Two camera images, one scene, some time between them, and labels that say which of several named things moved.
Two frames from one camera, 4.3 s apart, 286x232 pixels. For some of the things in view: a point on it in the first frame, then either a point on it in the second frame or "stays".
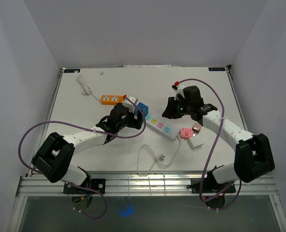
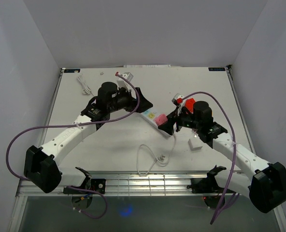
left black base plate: (99, 185) stays
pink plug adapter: (186, 133) -> (160, 119)
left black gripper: (135, 123) -> (143, 104)
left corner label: (72, 71) stays
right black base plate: (210, 186) stays
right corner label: (217, 69) stays
